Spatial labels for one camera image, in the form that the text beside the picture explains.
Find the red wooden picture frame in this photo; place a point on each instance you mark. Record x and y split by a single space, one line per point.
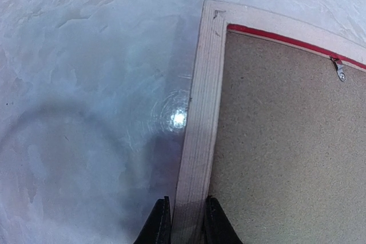
217 19

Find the brown frame backing board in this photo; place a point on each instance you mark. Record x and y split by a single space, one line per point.
289 163

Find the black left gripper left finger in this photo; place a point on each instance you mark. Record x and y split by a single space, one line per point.
157 228

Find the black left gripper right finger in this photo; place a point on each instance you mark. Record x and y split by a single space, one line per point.
217 228

